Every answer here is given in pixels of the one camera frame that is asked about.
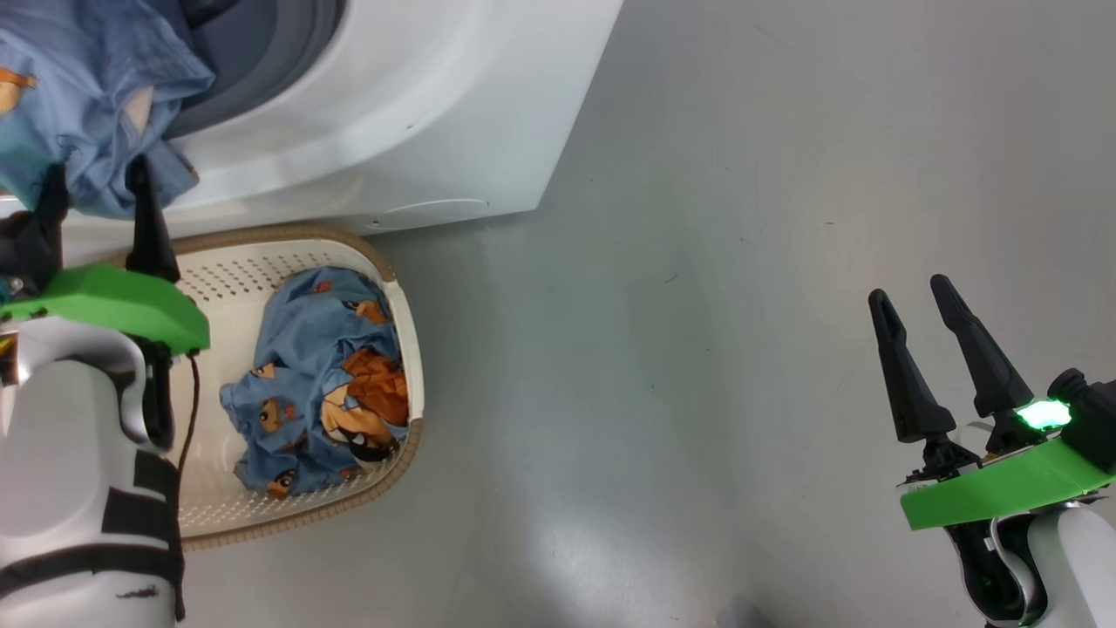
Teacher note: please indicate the grey rubber door seal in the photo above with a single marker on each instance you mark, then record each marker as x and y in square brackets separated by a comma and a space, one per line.
[270, 52]

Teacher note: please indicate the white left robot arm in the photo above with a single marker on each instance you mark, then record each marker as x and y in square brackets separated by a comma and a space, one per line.
[70, 453]

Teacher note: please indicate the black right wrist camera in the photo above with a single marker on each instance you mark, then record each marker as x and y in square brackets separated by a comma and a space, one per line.
[1090, 419]

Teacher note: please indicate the small blue cartoon print garment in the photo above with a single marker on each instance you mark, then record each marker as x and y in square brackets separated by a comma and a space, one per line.
[78, 113]

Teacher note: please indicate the blue garment with orange print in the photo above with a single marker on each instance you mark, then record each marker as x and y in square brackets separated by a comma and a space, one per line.
[305, 340]

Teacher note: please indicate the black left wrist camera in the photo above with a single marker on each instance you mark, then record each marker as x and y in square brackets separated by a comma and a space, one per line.
[26, 253]

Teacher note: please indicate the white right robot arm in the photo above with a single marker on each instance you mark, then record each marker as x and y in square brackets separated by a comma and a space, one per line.
[1072, 576]

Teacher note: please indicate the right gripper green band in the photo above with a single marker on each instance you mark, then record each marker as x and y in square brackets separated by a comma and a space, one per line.
[1003, 488]

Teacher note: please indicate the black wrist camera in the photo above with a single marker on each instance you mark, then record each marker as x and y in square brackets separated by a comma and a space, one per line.
[26, 253]
[1090, 419]

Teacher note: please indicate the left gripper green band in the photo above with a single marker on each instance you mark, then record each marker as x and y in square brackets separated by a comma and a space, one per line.
[113, 301]

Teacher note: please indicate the white washing machine body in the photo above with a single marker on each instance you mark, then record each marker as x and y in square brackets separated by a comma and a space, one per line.
[436, 105]

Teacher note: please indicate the cream perforated laundry basket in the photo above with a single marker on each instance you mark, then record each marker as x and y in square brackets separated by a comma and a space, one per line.
[227, 270]

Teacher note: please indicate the round filter cover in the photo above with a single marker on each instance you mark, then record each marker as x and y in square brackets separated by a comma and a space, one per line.
[427, 214]

